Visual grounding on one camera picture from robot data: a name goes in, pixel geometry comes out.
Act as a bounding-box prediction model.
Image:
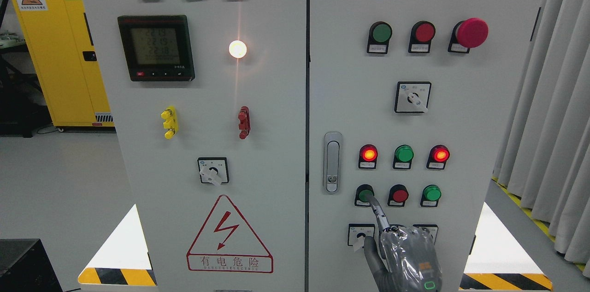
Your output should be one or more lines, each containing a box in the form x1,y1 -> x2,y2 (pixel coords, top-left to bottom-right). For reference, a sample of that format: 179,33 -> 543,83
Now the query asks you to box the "red push button lower row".
388,184 -> 409,207

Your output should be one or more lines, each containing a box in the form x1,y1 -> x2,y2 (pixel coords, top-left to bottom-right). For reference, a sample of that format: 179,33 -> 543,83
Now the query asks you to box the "black digital power meter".
118,15 -> 195,82

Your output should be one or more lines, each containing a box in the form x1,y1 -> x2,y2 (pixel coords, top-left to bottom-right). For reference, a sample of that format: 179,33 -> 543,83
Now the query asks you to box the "red mushroom emergency stop button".
448,18 -> 489,53

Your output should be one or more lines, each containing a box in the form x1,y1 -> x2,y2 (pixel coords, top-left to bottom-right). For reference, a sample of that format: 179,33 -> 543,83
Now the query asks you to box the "silver cabinet door handle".
323,132 -> 343,194

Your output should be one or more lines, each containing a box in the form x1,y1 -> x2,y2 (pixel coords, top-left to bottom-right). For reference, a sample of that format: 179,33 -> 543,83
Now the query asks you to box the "green push button lower right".
420,185 -> 441,207

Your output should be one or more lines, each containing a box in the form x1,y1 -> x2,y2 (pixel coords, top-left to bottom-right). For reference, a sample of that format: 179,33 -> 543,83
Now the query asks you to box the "yellow terminal connector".
161,105 -> 178,140

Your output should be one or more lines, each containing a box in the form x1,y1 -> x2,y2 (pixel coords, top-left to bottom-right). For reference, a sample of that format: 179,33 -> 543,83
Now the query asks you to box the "white glowing indicator lamp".
228,40 -> 248,59

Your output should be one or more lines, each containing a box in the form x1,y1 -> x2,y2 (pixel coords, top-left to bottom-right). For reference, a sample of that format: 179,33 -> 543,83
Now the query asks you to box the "red indicator lamp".
358,144 -> 378,169
426,145 -> 450,170

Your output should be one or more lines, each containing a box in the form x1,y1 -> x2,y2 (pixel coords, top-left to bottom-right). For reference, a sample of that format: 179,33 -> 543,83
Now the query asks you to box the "red push button row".
388,184 -> 409,207
407,21 -> 436,53

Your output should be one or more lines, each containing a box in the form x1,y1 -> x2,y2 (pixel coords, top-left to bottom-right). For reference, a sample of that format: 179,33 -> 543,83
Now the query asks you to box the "green indicator lamp lower middle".
392,144 -> 414,170

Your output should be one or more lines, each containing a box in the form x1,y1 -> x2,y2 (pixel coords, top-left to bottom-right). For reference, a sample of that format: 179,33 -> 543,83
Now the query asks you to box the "grey pleated curtain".
494,0 -> 590,277

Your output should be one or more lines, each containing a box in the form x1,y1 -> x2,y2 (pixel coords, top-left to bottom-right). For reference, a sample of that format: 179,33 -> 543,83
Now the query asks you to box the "lower white rotary selector switch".
347,223 -> 375,252

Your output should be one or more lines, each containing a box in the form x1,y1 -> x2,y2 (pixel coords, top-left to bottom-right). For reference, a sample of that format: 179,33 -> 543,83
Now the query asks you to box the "green start push button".
354,184 -> 374,207

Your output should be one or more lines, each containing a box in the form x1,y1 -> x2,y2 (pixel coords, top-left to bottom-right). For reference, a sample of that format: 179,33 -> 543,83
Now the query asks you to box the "upper right rotary selector switch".
394,82 -> 432,113

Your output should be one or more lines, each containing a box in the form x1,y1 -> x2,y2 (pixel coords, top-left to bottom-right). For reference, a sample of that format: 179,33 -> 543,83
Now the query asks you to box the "green push button upper row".
366,21 -> 392,54

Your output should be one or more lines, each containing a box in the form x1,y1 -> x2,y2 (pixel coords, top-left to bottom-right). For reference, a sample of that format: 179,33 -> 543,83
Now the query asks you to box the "black box lower left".
0,238 -> 62,292

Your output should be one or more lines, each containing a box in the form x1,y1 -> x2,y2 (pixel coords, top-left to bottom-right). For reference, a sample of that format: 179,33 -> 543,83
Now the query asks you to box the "red indicator lamp lower left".
358,144 -> 378,169

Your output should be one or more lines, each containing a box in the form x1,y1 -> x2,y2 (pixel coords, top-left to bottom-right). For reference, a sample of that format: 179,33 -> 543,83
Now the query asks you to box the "red push button upper row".
407,21 -> 436,53

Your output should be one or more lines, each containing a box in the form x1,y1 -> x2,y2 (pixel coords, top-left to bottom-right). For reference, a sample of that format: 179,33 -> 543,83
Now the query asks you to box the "red terminal connector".
237,106 -> 251,140

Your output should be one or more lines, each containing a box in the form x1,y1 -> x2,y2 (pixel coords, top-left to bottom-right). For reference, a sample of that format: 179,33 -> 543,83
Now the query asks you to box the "black knob selector switch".
413,223 -> 439,244

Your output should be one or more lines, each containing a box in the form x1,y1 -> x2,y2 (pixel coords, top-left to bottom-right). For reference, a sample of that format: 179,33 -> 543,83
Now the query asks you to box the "grey electrical control cabinet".
83,0 -> 542,292

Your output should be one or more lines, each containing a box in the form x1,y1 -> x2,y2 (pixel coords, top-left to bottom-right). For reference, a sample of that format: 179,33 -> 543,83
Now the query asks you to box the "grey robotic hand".
363,193 -> 443,292

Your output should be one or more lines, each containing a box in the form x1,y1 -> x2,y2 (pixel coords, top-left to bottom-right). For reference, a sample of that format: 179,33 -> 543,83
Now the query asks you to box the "red electrical hazard warning sticker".
186,195 -> 274,274

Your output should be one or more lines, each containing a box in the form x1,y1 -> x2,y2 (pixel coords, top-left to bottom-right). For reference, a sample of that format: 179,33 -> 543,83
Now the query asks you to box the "left door rotary selector switch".
197,157 -> 230,186

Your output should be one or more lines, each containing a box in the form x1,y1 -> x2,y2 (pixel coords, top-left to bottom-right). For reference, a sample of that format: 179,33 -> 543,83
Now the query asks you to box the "yellow safety storage cabinet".
12,0 -> 114,128

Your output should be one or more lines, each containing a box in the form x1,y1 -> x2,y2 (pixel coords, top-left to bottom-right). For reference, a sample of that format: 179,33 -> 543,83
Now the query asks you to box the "red indicator lamp lower right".
426,145 -> 450,170

